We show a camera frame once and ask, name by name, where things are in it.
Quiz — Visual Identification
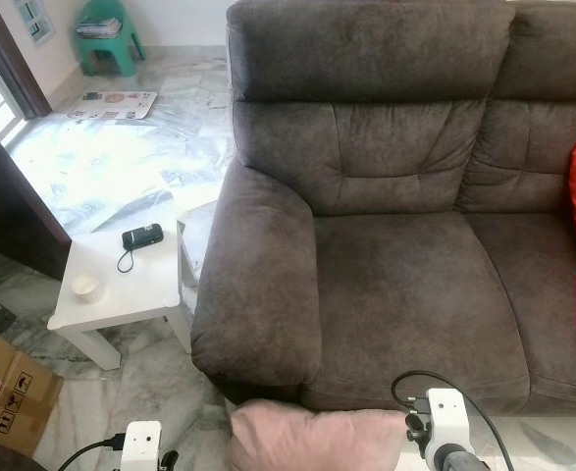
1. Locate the pink pillow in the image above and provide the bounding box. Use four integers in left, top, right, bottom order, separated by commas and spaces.
229, 399, 412, 471

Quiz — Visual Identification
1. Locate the brown suede sofa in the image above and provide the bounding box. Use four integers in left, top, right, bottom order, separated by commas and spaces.
191, 0, 576, 414

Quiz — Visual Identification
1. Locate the printed floor mat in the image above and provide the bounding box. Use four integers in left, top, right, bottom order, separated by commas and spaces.
67, 90, 159, 121

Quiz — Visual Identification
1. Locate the white side table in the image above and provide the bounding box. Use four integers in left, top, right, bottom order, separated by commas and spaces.
47, 218, 194, 371

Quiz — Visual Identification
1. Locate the brown cardboard box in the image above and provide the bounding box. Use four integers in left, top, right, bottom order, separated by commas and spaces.
0, 319, 63, 458

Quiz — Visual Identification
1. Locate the dark wooden door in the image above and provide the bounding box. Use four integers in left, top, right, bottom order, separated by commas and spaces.
0, 108, 73, 281

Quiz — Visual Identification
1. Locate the green plastic stool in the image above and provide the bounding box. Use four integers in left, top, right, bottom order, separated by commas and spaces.
75, 0, 146, 78

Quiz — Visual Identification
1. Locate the stack of magazines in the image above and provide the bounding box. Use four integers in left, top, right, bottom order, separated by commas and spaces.
77, 16, 123, 40

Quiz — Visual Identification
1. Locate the small louvred window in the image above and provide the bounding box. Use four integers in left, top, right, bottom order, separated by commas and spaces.
13, 0, 54, 46

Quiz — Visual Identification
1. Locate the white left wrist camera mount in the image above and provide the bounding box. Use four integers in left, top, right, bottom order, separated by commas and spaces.
119, 421, 163, 471

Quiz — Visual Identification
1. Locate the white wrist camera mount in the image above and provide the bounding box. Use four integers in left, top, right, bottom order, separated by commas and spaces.
119, 421, 163, 471
425, 389, 477, 462

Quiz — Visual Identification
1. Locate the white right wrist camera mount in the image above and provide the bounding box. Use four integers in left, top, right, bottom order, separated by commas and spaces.
425, 389, 477, 462

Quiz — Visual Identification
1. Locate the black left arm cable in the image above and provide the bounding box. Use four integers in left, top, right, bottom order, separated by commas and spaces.
57, 437, 125, 471

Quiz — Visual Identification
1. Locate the black device with cord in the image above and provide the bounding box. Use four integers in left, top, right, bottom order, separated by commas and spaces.
117, 224, 165, 274

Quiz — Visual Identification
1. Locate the dark wooden door frame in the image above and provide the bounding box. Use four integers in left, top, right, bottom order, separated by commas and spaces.
0, 0, 53, 120

